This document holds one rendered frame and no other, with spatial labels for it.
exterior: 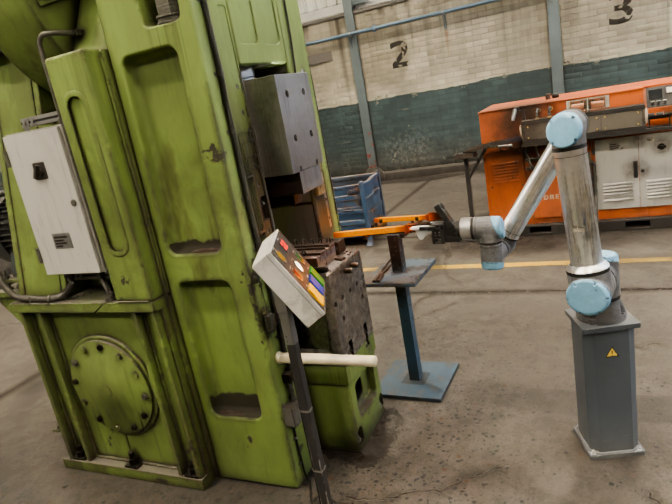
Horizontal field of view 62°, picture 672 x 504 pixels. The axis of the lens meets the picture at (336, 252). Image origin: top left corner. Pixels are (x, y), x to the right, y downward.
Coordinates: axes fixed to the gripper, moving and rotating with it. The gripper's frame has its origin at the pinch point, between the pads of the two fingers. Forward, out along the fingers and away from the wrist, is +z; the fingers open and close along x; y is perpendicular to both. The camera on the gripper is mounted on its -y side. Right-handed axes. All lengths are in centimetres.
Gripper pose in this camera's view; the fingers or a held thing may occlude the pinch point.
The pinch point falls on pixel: (412, 226)
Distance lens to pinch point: 238.6
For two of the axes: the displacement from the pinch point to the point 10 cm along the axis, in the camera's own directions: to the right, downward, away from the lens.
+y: 1.6, 9.5, 2.7
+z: -9.0, 0.3, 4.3
